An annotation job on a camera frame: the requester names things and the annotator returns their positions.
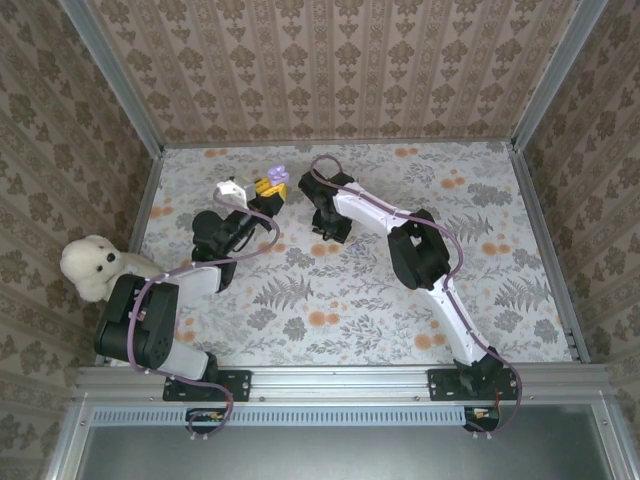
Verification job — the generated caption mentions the white teddy bear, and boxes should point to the white teddy bear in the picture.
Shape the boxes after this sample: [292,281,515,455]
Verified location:
[59,234,164,303]

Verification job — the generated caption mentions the black connector box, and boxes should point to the black connector box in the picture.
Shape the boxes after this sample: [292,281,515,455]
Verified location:
[185,407,227,435]
[463,405,501,434]

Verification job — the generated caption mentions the grey metal sheet panel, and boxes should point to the grey metal sheet panel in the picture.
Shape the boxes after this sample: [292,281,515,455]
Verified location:
[74,424,621,480]

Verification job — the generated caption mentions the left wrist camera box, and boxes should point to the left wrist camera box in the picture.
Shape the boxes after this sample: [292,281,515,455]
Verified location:
[215,174,257,205]

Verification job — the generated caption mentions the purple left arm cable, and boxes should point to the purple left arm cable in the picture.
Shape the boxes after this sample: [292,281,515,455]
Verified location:
[128,188,281,444]

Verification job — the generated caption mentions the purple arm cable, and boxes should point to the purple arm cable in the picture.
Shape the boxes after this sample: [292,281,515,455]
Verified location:
[128,188,281,444]
[309,154,524,441]

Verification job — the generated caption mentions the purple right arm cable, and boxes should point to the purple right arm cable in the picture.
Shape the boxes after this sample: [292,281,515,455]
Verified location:
[309,154,524,441]

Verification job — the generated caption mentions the aluminium table side rail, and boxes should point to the aluminium table side rail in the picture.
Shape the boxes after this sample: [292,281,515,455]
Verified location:
[509,144,591,364]
[94,147,166,366]

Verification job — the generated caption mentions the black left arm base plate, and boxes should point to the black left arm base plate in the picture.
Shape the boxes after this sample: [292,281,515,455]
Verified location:
[163,368,252,403]

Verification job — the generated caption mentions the aluminium mounting rail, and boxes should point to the aluminium mounting rail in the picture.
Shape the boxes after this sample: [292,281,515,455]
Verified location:
[74,364,609,401]

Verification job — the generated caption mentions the aluminium frame post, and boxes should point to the aluminium frame post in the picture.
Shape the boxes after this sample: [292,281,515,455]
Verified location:
[509,0,609,151]
[59,0,166,154]

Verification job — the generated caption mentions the grey slotted cable duct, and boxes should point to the grey slotted cable duct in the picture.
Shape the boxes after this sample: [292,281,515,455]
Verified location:
[92,405,469,426]

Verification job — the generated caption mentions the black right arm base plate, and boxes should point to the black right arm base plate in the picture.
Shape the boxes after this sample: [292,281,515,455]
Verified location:
[428,368,521,402]

